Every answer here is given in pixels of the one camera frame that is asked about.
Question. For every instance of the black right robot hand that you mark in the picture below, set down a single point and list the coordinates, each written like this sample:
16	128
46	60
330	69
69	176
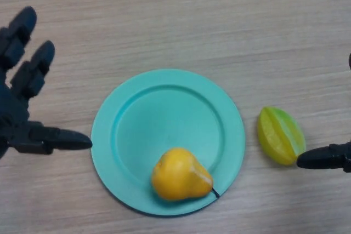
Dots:
323	158

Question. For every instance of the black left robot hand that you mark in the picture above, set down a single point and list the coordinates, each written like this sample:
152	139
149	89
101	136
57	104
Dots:
16	108

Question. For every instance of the yellow pear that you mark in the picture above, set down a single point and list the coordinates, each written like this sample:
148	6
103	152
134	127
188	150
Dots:
178	176

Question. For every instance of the green round plate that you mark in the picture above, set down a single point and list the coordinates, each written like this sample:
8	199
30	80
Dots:
170	116

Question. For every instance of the yellow-green starfruit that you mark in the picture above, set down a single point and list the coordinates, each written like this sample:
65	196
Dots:
278	136

